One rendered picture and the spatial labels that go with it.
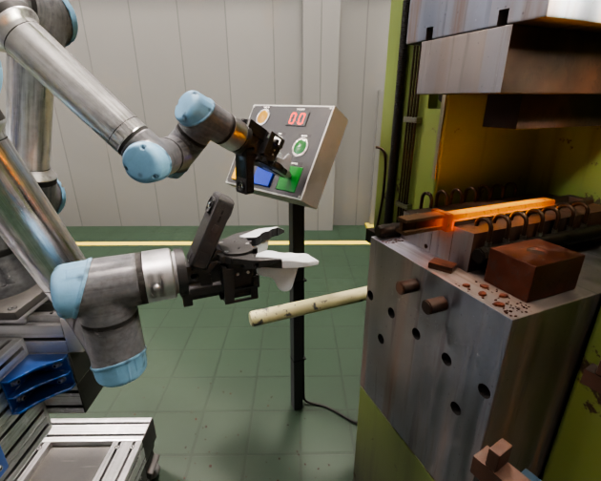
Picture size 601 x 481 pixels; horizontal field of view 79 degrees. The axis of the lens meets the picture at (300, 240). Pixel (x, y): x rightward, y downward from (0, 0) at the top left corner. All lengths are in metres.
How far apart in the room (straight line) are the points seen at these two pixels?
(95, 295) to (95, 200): 3.65
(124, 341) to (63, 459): 0.91
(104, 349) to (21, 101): 0.62
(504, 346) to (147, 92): 3.53
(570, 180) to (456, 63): 0.55
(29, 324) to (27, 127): 0.43
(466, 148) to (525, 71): 0.35
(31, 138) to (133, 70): 2.85
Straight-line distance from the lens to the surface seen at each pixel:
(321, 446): 1.58
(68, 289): 0.55
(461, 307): 0.70
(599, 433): 0.89
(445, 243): 0.78
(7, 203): 0.62
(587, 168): 1.16
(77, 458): 1.44
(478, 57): 0.73
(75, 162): 4.17
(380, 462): 1.16
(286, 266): 0.53
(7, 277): 1.01
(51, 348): 1.02
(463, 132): 1.02
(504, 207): 0.87
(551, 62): 0.77
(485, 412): 0.74
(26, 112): 1.02
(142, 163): 0.73
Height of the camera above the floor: 1.22
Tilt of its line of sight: 21 degrees down
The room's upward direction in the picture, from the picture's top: straight up
